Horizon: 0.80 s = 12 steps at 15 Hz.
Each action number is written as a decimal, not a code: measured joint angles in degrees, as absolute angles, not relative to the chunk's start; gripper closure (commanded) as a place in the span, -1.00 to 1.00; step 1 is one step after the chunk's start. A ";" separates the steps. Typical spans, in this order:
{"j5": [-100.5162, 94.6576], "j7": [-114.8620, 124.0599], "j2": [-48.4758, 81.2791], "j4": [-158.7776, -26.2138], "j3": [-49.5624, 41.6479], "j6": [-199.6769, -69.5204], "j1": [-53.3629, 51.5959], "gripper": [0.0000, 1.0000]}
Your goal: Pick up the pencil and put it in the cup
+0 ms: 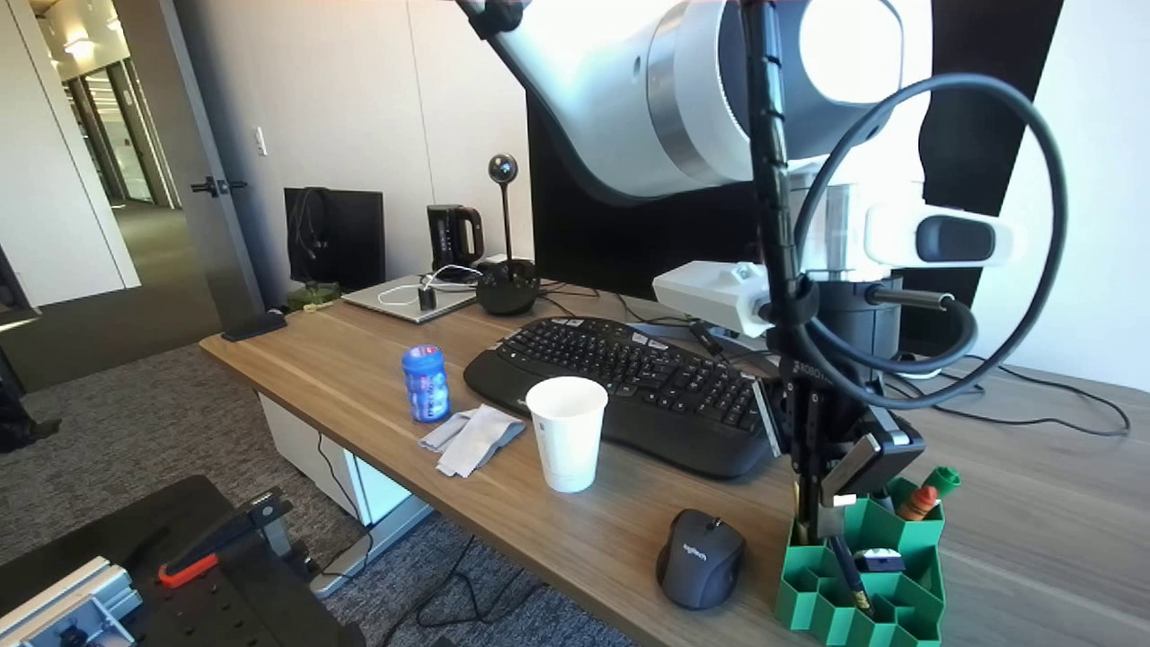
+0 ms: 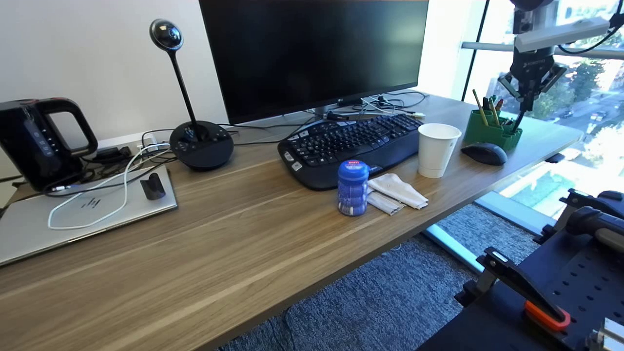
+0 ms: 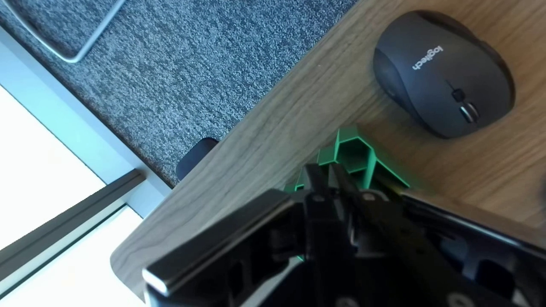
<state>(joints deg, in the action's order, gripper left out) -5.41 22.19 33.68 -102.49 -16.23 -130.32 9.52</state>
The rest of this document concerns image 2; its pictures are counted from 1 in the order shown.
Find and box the black computer keyboard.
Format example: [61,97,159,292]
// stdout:
[278,112,428,190]

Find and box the long yellow pencil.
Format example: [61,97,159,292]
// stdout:
[471,87,488,126]

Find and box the orange black clamp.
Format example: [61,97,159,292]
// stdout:
[481,245,574,335]

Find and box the black webcam on stand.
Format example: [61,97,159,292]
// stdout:
[149,17,237,173]

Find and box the black computer monitor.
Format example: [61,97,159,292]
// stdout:
[198,0,432,126]

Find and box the black electric kettle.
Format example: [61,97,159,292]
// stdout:
[0,97,100,192]

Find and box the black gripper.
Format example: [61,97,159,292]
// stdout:
[500,44,570,132]

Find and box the green honeycomb pen holder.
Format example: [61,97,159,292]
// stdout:
[463,105,525,153]

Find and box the silver closed laptop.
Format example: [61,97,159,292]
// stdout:
[0,163,182,268]

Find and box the small black adapter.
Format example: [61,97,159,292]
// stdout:
[141,171,169,202]

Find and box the aluminium extrusion bar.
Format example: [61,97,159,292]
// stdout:
[588,315,624,351]

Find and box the large white paper packet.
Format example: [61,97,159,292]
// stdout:
[367,171,432,212]

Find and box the white paper cup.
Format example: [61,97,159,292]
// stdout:
[416,120,465,181]

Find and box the white looped cable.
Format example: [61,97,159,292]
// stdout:
[46,128,174,231]

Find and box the blue gum container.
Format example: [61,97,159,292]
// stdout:
[336,157,373,218]

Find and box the small white paper packet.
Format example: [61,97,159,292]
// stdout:
[367,189,406,216]

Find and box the dark grey computer mouse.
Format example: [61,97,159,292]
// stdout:
[461,140,510,167]

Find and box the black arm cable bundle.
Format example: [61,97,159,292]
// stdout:
[557,0,624,56]

